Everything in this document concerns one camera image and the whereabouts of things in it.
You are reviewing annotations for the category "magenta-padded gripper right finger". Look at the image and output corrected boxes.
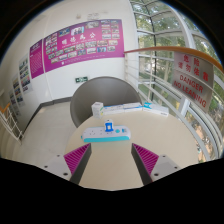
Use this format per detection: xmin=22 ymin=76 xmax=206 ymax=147
xmin=130 ymin=142 xmax=183 ymax=186

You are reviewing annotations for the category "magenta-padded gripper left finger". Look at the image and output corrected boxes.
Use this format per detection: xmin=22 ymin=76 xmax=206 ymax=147
xmin=43 ymin=142 xmax=93 ymax=186

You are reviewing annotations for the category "long white and blue box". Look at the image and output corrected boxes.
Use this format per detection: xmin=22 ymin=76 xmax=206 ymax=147
xmin=141 ymin=102 xmax=170 ymax=118

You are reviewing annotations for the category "small upright white box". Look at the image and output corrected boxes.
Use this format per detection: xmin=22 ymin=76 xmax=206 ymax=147
xmin=91 ymin=101 xmax=105 ymax=120

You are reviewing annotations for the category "white stair railing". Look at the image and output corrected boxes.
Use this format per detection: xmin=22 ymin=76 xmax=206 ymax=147
xmin=0 ymin=103 xmax=25 ymax=145

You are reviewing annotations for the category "grey round-backed chair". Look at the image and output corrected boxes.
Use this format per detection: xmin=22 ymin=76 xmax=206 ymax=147
xmin=69 ymin=76 xmax=144 ymax=129

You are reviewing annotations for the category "green exit sign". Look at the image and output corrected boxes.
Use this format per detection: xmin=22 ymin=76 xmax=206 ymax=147
xmin=74 ymin=76 xmax=90 ymax=84

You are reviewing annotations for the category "white photo notice board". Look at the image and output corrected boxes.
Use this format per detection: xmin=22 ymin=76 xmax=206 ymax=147
xmin=18 ymin=54 xmax=34 ymax=95
xmin=8 ymin=74 xmax=26 ymax=108

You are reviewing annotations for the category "silver danger sign red lettering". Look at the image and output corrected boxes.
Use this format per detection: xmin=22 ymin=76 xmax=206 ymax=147
xmin=171 ymin=51 xmax=215 ymax=114

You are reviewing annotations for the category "narrow magenta text poster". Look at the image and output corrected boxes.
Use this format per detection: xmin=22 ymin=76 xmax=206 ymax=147
xmin=29 ymin=39 xmax=46 ymax=80

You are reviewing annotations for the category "white railing with orange handrail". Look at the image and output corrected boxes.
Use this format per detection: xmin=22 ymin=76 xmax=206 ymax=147
xmin=123 ymin=45 xmax=224 ymax=162

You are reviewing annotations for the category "large magenta photo poster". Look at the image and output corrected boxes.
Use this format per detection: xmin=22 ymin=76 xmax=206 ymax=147
xmin=42 ymin=18 xmax=126 ymax=74

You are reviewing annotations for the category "white-framed glass window wall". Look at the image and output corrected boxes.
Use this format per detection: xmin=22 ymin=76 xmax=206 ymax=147
xmin=129 ymin=0 xmax=224 ymax=160

